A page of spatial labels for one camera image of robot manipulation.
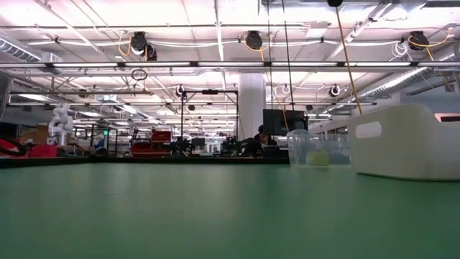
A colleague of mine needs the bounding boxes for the person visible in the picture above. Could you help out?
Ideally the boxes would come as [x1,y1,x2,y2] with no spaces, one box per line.
[247,124,280,158]

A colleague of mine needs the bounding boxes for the white pillar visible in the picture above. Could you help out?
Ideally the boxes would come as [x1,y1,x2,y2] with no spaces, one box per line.
[238,73,267,141]

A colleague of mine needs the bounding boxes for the black computer monitor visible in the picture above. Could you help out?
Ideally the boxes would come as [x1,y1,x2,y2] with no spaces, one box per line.
[262,109,309,137]

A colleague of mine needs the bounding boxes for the long ceiling light strip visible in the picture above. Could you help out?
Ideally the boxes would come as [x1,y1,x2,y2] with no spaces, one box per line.
[0,60,460,69]

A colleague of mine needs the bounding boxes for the clear plastic bin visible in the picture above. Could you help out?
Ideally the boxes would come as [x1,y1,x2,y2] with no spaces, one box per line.
[286,129,351,168]

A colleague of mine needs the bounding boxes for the red tool chest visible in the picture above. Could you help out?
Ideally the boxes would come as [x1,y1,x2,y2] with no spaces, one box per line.
[130,130,173,158]

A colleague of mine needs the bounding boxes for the white plastic bin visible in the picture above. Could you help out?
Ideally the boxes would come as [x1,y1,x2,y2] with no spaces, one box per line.
[346,103,460,182]

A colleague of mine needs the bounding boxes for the red equipment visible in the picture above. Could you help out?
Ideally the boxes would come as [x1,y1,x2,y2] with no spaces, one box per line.
[0,138,58,158]

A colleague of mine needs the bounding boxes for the cardboard box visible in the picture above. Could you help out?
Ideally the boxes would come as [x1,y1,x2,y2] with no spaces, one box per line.
[19,124,51,146]

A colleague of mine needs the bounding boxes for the black metal rig frame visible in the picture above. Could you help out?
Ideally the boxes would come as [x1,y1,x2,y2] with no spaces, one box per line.
[179,89,240,158]

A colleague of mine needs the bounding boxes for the black hanging cable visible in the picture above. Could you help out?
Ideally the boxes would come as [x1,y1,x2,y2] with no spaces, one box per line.
[266,0,274,111]
[282,0,295,112]

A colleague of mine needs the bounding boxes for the black table frame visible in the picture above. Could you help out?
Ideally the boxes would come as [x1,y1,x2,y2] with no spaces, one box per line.
[0,156,290,169]

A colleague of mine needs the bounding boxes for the black ceiling cable reel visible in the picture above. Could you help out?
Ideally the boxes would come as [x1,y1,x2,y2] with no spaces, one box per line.
[129,31,159,62]
[245,30,264,50]
[408,30,431,51]

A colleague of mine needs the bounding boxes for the yellow-orange hanging cord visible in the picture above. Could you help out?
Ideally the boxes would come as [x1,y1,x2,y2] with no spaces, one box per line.
[333,3,364,116]

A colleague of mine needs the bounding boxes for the silver air duct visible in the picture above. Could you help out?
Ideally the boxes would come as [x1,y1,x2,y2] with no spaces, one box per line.
[354,42,460,101]
[0,30,64,75]

